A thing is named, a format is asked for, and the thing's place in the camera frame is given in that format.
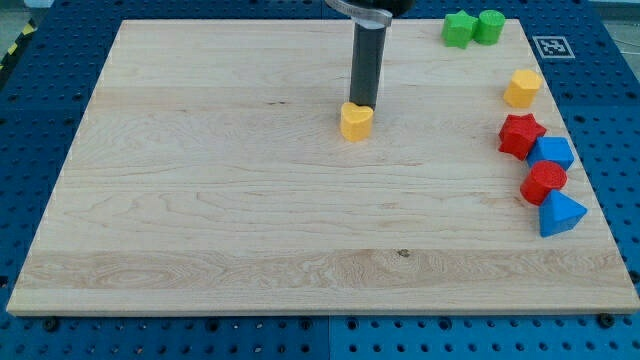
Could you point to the red cylinder block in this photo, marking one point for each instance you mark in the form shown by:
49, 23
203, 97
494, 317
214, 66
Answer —
543, 177

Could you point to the yellow hexagon block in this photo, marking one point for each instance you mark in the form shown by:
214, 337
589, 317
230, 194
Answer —
523, 88

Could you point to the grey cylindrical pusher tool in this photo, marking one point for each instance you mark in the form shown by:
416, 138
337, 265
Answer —
368, 49

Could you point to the green cylinder block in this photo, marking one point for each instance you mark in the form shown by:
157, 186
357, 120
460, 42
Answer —
489, 27

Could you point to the blue cube block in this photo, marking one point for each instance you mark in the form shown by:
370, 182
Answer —
554, 149

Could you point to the green star block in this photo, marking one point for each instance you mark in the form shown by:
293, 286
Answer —
458, 29

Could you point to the fiducial marker tag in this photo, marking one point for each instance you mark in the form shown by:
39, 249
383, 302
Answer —
553, 47

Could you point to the yellow heart block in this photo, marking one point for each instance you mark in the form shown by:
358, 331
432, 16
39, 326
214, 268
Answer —
356, 121

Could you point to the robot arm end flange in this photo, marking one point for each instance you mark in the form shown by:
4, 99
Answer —
378, 12

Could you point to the wooden board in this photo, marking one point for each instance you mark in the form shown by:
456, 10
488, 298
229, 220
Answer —
208, 176

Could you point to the red star block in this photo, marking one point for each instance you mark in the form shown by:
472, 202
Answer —
518, 135

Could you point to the blue triangle block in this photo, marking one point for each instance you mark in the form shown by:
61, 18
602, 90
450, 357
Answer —
559, 213

